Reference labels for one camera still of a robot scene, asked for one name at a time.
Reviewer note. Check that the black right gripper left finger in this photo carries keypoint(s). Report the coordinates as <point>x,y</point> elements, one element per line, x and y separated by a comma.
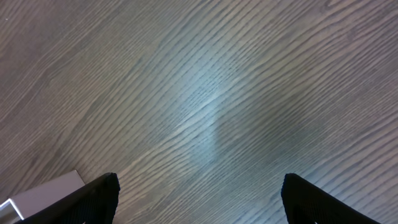
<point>94,203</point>

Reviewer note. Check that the white cardboard box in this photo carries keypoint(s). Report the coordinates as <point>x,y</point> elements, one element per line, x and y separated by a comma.
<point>32,201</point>

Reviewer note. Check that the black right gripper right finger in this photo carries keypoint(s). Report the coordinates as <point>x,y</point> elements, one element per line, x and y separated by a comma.
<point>305,203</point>

